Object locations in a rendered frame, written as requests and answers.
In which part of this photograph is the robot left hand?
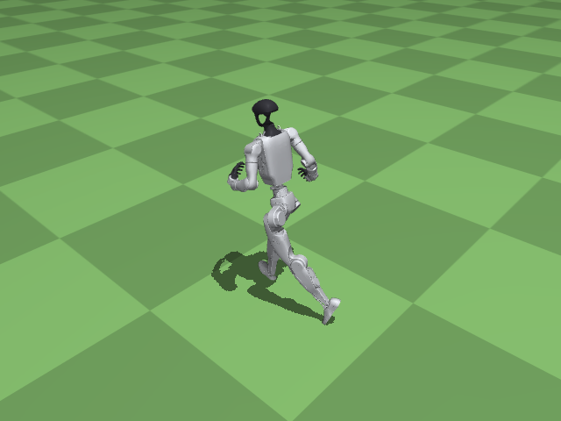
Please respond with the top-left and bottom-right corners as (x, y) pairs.
(229, 161), (245, 180)

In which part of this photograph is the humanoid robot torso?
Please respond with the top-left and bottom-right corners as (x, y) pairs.
(253, 125), (296, 216)

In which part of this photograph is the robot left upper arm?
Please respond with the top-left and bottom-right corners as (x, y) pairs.
(244, 140), (262, 190)

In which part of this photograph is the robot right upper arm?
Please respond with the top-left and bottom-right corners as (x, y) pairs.
(284, 127), (316, 168)

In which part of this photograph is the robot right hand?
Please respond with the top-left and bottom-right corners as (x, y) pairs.
(298, 168), (308, 182)

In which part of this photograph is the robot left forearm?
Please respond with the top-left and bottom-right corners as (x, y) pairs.
(227, 175), (249, 192)

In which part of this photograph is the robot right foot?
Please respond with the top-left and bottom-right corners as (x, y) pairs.
(258, 260), (277, 280)

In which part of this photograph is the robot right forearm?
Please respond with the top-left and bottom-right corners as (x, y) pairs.
(305, 155), (318, 182)

